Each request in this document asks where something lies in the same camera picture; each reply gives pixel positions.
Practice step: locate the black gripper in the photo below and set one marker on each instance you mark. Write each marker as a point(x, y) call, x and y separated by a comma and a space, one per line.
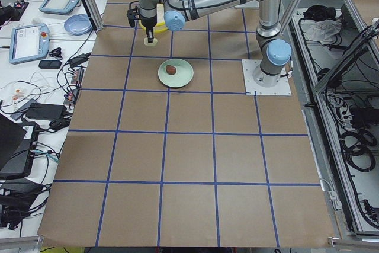
point(148, 23)

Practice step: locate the white steamed bun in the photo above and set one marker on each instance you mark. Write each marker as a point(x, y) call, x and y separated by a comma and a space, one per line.
point(152, 42)

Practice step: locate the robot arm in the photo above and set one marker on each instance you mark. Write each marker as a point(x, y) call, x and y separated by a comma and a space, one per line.
point(178, 12)

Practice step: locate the centre yellow bamboo steamer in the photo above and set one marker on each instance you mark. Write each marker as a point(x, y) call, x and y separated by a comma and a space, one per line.
point(160, 26)

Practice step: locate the brown steamed bun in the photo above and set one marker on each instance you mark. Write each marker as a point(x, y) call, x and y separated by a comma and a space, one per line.
point(170, 70)

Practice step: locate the mint green plate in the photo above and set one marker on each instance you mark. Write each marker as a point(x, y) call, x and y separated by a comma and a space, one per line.
point(183, 76)

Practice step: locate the blue plate on desk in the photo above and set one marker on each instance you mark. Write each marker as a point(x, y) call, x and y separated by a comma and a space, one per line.
point(78, 24)

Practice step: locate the far teach pendant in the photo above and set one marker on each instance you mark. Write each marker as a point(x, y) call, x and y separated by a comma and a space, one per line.
point(61, 7)

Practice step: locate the teach pendant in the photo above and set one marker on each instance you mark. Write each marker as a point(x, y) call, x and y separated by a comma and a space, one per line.
point(61, 7)
point(29, 43)

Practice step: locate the near teach pendant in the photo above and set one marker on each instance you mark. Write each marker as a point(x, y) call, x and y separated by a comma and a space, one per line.
point(29, 43)

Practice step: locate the black power adapter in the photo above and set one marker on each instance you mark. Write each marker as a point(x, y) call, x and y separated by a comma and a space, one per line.
point(45, 111)

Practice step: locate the black laptop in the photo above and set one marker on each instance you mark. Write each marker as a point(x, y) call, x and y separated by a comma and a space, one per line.
point(18, 142)

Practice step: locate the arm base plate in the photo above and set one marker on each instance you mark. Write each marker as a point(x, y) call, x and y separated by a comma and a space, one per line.
point(259, 83)

